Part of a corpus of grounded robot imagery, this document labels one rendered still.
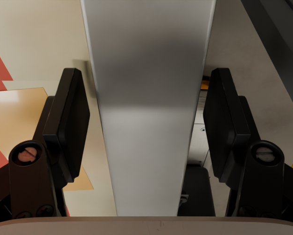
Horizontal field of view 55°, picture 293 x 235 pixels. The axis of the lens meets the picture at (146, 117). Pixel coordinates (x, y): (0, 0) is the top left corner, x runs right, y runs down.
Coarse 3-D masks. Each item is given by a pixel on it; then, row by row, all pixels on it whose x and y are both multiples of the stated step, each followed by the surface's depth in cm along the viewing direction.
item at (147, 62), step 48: (96, 0) 8; (144, 0) 8; (192, 0) 8; (96, 48) 9; (144, 48) 9; (192, 48) 9; (96, 96) 10; (144, 96) 10; (192, 96) 10; (144, 144) 12; (144, 192) 15
